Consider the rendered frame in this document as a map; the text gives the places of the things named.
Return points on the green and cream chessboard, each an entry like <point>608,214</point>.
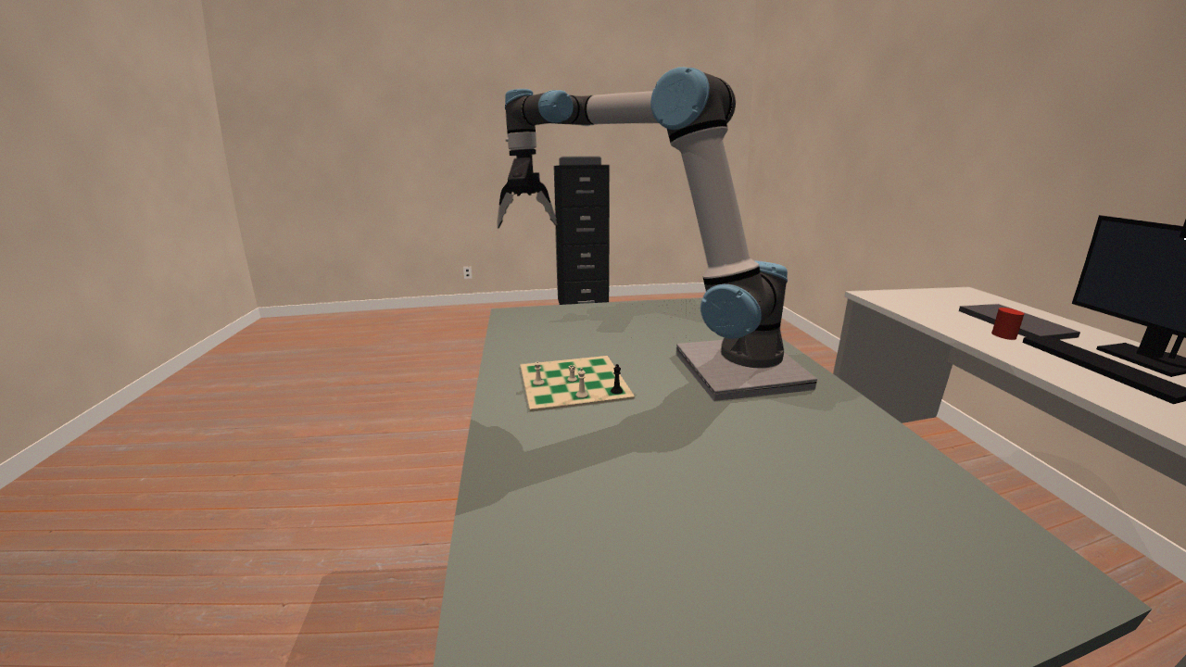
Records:
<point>557,392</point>

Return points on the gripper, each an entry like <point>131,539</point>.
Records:
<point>533,184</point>

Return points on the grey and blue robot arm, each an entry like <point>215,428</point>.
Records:
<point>687,101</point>

